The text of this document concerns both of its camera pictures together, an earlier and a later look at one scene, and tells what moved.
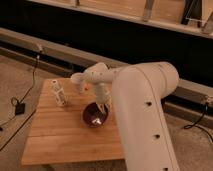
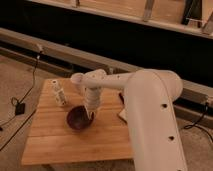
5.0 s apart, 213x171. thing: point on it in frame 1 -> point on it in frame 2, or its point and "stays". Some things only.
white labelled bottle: (60, 96) stays
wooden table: (59, 134) stays
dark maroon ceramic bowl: (92, 115) -> (77, 118)
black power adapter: (20, 108) stays
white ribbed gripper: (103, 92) -> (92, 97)
